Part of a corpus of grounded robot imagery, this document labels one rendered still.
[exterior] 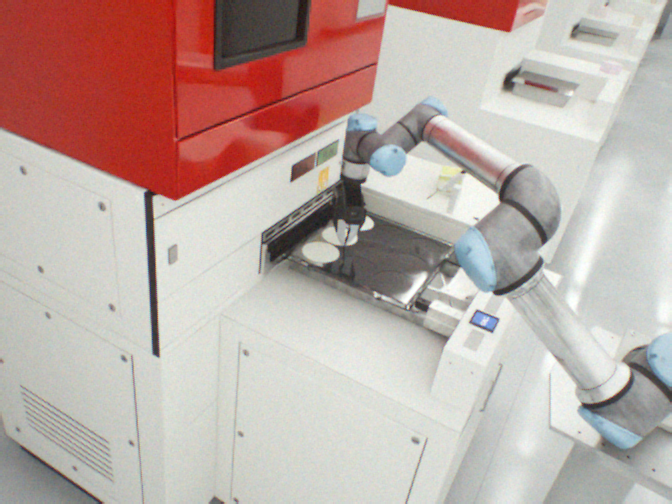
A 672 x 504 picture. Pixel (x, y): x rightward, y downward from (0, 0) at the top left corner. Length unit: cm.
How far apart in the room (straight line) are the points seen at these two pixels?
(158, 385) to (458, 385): 67
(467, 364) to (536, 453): 128
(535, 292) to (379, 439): 51
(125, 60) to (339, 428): 92
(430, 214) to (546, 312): 67
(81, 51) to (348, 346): 83
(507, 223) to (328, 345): 52
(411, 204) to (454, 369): 65
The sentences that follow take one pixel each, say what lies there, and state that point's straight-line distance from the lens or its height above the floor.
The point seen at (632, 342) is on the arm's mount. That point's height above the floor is 93.
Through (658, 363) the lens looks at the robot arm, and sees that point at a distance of 129.
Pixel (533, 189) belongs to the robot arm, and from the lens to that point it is 115.
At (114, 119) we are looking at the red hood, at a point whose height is 134.
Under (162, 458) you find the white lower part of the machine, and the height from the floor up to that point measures 48.
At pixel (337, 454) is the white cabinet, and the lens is 150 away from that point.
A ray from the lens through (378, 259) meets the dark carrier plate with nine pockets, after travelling 156.
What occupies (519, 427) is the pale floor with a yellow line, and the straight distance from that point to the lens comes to 254.
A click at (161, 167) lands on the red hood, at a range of 106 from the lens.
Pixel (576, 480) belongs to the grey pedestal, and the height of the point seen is 56.
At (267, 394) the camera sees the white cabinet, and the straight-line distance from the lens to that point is 150.
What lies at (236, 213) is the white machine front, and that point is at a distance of 133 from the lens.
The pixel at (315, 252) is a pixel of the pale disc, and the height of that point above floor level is 90.
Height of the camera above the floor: 174
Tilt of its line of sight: 32 degrees down
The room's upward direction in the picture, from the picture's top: 9 degrees clockwise
